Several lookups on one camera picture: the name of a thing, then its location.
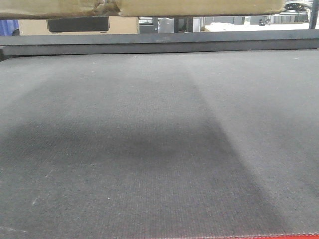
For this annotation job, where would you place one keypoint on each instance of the brown cardboard carton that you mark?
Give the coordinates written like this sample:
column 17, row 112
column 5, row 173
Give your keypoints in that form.
column 50, row 9

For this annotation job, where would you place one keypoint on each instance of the grey conveyor side frame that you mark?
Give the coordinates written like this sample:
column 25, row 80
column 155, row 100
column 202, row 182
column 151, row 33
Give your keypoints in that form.
column 46, row 45

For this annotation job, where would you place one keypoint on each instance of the grey conveyor belt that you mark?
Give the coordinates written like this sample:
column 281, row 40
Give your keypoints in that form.
column 160, row 146

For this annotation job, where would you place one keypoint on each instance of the black box under carton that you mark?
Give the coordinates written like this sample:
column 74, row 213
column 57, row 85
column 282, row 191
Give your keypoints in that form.
column 79, row 24

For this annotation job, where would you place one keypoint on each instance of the distant cardboard box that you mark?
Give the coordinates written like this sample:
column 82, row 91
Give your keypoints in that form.
column 118, row 25

